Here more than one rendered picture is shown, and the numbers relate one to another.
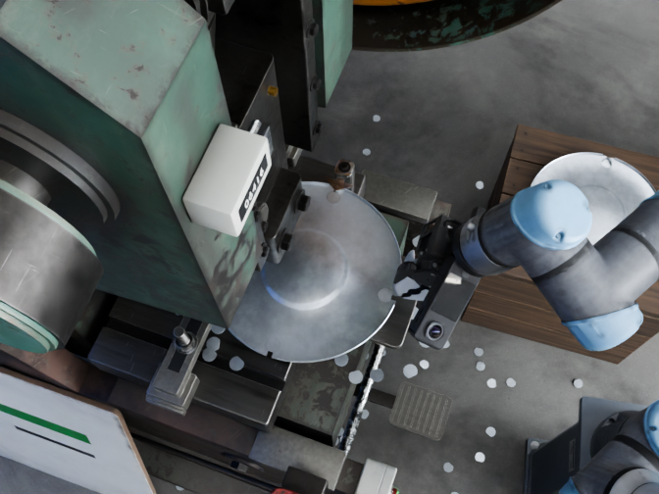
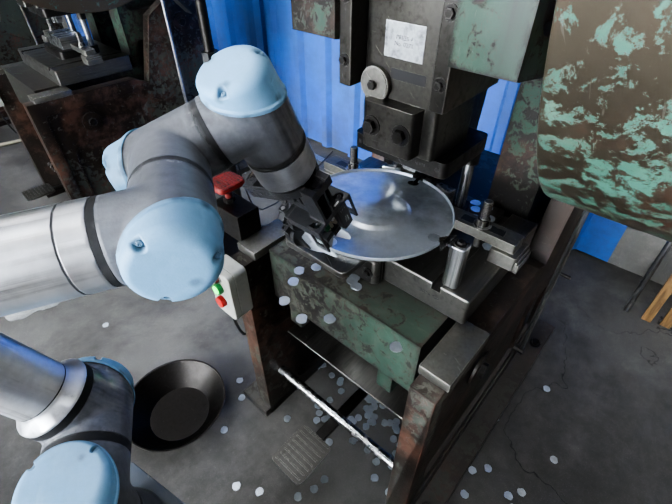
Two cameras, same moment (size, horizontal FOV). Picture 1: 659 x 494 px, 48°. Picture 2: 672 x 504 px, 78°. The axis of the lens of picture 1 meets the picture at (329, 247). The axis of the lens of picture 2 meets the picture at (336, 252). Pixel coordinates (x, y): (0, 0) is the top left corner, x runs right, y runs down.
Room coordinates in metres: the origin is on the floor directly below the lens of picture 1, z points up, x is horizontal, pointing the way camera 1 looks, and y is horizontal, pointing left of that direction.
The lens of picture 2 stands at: (0.57, -0.60, 1.24)
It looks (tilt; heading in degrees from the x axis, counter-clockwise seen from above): 41 degrees down; 109
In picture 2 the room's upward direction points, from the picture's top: straight up
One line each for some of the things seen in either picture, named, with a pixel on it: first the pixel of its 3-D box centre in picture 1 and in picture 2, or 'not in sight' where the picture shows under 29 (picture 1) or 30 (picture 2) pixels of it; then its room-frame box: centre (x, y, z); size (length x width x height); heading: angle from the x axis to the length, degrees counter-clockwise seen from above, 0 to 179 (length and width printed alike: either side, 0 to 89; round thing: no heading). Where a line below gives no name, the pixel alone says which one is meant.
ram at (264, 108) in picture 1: (228, 164); (418, 54); (0.46, 0.12, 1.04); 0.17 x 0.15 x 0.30; 68
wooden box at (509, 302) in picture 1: (570, 247); not in sight; (0.70, -0.57, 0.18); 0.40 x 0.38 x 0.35; 71
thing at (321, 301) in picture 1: (304, 268); (375, 208); (0.43, 0.04, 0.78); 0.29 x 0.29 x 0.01
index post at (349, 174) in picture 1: (344, 180); (456, 262); (0.59, -0.03, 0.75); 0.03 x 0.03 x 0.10; 68
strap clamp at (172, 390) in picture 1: (182, 348); (350, 166); (0.32, 0.22, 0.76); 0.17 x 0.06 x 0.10; 158
